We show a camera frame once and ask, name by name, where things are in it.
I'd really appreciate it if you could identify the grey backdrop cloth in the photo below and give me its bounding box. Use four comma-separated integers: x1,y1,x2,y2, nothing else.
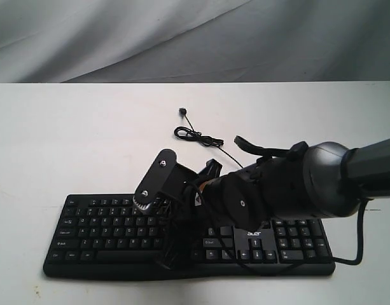
0,1,390,83

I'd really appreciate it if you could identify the black keyboard usb cable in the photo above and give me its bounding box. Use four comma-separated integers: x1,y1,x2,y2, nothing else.
173,107,246,171

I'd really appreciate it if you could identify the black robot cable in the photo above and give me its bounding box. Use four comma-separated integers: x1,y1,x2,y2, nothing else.
185,180,373,279

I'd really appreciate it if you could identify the black acer keyboard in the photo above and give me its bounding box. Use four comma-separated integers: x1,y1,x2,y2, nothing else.
43,194,335,281

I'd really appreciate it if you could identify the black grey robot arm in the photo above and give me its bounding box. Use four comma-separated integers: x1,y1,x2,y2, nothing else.
144,137,390,274

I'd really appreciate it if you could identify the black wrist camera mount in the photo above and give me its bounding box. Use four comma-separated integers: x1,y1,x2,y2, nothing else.
133,149,199,215

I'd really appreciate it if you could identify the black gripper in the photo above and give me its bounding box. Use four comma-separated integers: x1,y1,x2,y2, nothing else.
156,159,271,270

